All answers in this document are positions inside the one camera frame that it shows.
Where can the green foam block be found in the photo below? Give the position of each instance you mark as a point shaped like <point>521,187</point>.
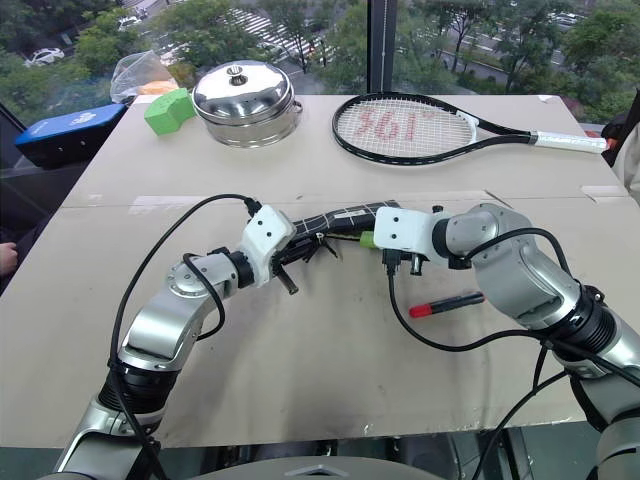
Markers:
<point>167,112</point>

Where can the stainless steel pot lid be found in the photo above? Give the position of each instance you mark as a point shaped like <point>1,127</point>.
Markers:
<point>240,92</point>

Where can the blue box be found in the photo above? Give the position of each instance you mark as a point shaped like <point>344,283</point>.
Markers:
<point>65,131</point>

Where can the dark grey rounded cover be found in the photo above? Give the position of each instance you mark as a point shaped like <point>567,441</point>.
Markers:
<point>320,470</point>

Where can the red black marker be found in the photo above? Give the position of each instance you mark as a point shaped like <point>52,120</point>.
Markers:
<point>445,304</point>

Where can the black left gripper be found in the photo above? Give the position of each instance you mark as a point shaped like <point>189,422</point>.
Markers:
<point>292,248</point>

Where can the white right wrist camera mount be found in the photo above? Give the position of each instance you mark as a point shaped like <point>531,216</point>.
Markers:
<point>400,227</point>

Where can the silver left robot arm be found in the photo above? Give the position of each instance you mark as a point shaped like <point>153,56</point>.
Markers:
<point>160,310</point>

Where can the black white tennis racket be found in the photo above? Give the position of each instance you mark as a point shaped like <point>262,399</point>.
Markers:
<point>500,134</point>

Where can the bystander bare hand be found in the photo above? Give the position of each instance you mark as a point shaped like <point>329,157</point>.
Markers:
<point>7,258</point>

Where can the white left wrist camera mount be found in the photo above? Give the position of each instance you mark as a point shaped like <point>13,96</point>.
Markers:
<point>265,232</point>

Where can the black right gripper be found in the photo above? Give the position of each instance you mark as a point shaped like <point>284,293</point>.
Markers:
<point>416,262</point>

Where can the black window post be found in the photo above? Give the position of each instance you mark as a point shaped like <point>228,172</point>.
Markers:
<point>382,45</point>

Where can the clear plastic bag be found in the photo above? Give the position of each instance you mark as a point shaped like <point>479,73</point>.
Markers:
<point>135,72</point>

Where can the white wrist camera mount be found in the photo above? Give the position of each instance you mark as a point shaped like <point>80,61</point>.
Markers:
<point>265,232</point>
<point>400,227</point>

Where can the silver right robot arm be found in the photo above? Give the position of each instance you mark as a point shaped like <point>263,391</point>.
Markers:
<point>520,280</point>

